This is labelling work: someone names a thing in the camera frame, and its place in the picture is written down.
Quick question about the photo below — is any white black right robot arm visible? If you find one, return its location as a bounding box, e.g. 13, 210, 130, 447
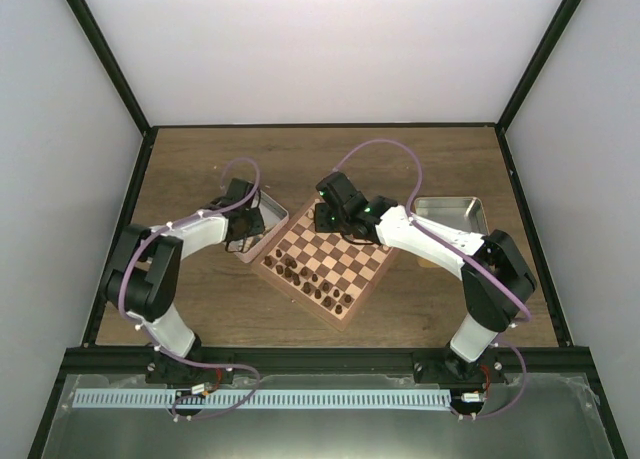
314, 171, 537, 382

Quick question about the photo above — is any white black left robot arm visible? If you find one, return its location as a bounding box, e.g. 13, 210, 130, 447
99, 178, 265, 383

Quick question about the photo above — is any wooden chess board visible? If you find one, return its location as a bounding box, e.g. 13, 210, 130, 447
252, 196, 399, 331

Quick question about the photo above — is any pink metal tin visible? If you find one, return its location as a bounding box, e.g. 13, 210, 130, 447
230, 192, 289, 263

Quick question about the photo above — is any yellow bear tin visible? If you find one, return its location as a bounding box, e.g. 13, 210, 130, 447
413, 196, 489, 235

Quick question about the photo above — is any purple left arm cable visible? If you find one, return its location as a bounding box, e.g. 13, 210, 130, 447
118, 157, 264, 423

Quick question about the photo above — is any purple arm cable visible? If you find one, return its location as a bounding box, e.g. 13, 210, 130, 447
332, 138, 534, 423
118, 157, 264, 423

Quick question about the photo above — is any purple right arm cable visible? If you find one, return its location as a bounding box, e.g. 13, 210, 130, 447
332, 138, 534, 423

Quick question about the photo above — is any black aluminium frame rail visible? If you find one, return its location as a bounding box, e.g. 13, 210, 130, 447
60, 346, 595, 382

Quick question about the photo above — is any light blue slotted cable duct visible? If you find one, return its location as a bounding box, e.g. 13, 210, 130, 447
72, 388, 451, 411

